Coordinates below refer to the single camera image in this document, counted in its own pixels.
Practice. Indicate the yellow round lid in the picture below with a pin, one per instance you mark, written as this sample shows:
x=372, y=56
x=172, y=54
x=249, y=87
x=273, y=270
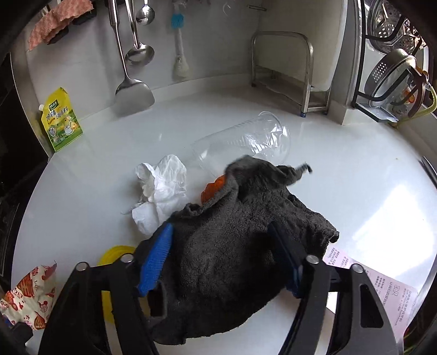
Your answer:
x=114, y=254

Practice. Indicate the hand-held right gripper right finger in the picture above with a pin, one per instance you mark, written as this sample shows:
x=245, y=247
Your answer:
x=288, y=263

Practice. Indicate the steel steamer basket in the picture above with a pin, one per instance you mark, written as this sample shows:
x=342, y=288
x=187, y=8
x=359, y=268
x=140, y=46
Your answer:
x=389, y=24

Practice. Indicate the steel perforated pot lid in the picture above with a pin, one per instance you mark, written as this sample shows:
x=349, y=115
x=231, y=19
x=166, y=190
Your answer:
x=389, y=75

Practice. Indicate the yellow green seasoning pouch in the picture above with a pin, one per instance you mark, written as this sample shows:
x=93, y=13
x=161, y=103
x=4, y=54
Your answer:
x=61, y=126

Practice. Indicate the black stove top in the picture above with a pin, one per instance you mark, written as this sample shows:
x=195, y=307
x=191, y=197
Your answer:
x=13, y=204

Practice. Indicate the steel cutting board rack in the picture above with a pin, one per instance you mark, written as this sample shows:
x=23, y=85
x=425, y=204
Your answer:
x=309, y=68

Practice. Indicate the pink white paper receipt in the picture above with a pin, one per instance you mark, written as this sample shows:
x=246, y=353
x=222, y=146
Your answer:
x=392, y=297

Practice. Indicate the red white printed snack wrapper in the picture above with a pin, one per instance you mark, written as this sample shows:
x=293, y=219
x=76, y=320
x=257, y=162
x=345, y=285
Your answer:
x=27, y=300

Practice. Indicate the orange mandarin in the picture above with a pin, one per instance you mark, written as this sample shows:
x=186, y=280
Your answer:
x=211, y=189

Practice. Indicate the white tissue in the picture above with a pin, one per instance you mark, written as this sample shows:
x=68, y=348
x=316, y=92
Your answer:
x=164, y=191

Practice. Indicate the small steel spoon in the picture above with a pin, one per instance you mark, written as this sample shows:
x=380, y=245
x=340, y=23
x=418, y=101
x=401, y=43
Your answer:
x=145, y=15

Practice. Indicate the steel ladle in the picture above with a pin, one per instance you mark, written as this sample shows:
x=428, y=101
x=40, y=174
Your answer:
x=140, y=54

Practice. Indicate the pink dish cloth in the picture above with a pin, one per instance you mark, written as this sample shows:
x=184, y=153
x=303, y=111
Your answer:
x=51, y=20

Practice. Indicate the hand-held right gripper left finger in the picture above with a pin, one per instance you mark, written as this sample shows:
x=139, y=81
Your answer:
x=153, y=263

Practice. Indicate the dark grey towel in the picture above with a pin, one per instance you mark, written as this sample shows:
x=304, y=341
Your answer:
x=232, y=266

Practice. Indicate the steel spatula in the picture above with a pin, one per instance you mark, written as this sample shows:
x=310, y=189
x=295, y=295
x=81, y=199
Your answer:
x=135, y=97

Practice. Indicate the clear plastic bottle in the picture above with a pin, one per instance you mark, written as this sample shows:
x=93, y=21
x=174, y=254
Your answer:
x=239, y=143

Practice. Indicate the blue white bottle brush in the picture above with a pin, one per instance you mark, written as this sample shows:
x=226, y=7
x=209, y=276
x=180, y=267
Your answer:
x=177, y=20

